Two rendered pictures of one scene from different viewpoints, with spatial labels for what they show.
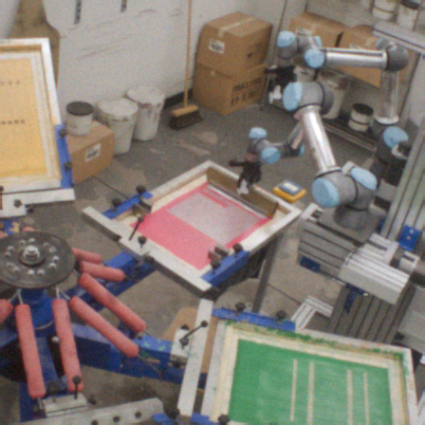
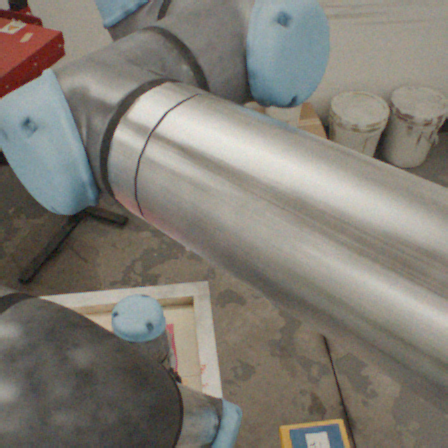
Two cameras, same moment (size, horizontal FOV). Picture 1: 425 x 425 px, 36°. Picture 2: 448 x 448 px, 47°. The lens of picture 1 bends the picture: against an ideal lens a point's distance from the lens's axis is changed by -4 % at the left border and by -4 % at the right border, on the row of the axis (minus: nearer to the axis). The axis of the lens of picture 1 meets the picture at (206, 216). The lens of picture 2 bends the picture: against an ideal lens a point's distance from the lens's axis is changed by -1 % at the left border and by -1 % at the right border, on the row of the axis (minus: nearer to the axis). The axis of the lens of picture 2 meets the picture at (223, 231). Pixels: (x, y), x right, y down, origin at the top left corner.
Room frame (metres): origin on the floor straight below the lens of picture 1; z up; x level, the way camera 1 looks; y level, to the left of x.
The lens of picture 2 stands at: (2.62, -0.55, 1.98)
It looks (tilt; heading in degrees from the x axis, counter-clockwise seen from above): 48 degrees down; 52
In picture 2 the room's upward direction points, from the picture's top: straight up
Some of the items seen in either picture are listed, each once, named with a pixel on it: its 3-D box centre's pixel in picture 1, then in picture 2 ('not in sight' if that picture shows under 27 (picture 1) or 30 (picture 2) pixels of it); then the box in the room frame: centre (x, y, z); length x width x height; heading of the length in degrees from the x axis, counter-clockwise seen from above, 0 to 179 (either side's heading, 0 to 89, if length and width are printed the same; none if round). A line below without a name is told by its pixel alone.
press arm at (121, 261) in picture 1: (123, 262); not in sight; (2.08, 0.29, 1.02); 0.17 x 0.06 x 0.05; 149
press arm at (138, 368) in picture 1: (194, 378); not in sight; (1.64, -0.07, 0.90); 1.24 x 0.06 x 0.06; 89
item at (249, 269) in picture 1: (237, 262); not in sight; (2.51, -0.18, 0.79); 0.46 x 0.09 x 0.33; 149
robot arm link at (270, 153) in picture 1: (270, 151); not in sight; (2.70, -0.23, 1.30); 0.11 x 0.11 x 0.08; 32
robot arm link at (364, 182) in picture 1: (359, 187); not in sight; (2.34, -0.58, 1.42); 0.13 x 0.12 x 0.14; 122
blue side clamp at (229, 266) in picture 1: (223, 269); not in sight; (2.21, -0.11, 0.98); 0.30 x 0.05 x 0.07; 149
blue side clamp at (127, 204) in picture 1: (127, 209); not in sight; (2.50, 0.36, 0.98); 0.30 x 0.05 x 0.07; 149
